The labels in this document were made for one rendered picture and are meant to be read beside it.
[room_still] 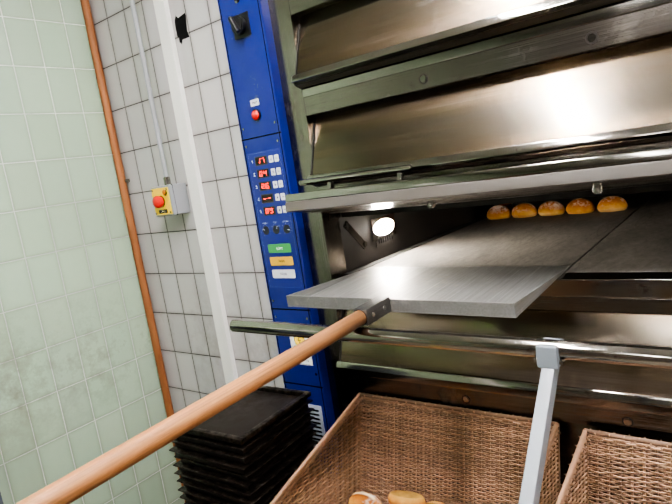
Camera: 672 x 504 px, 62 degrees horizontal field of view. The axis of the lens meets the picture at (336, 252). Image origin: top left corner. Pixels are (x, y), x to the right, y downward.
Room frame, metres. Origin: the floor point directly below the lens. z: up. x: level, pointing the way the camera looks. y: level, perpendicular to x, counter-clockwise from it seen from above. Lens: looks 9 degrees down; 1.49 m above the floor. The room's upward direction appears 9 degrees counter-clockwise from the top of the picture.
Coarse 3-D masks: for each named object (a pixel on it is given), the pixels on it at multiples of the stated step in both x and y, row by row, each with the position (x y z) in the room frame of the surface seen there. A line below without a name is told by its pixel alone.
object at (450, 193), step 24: (600, 168) 0.97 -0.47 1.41; (624, 168) 0.95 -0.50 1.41; (648, 168) 0.93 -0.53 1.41; (384, 192) 1.25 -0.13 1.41; (408, 192) 1.21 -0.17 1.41; (432, 192) 1.17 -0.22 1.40; (456, 192) 1.14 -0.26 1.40; (480, 192) 1.11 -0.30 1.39; (504, 192) 1.11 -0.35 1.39; (528, 192) 1.14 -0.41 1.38; (552, 192) 1.17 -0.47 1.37
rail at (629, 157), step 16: (576, 160) 1.00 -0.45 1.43; (592, 160) 0.98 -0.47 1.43; (608, 160) 0.97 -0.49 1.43; (624, 160) 0.95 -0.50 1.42; (640, 160) 0.94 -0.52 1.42; (656, 160) 0.92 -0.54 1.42; (432, 176) 1.18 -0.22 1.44; (448, 176) 1.15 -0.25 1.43; (464, 176) 1.13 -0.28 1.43; (480, 176) 1.11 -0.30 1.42; (496, 176) 1.09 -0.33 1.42; (512, 176) 1.07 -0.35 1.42; (304, 192) 1.39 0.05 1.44; (320, 192) 1.36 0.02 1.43; (336, 192) 1.33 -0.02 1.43; (352, 192) 1.30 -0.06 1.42; (368, 192) 1.27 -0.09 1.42
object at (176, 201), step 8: (176, 184) 1.86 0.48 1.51; (184, 184) 1.88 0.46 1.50; (152, 192) 1.88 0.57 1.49; (160, 192) 1.86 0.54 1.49; (168, 192) 1.83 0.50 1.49; (176, 192) 1.85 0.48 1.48; (184, 192) 1.88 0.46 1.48; (168, 200) 1.84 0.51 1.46; (176, 200) 1.85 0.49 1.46; (184, 200) 1.87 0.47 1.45; (160, 208) 1.87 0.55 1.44; (168, 208) 1.84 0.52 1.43; (176, 208) 1.84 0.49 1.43; (184, 208) 1.87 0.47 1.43; (160, 216) 1.88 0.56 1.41
